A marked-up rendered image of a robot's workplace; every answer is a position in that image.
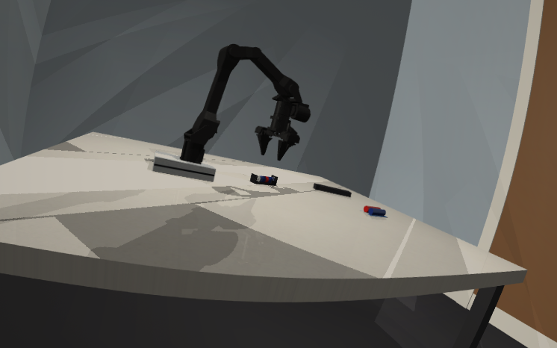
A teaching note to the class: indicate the blue and red battery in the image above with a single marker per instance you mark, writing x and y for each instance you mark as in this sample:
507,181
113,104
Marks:
266,179

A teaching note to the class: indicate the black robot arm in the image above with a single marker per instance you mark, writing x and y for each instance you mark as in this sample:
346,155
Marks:
206,123

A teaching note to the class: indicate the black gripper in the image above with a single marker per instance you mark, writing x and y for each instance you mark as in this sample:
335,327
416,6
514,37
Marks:
278,125

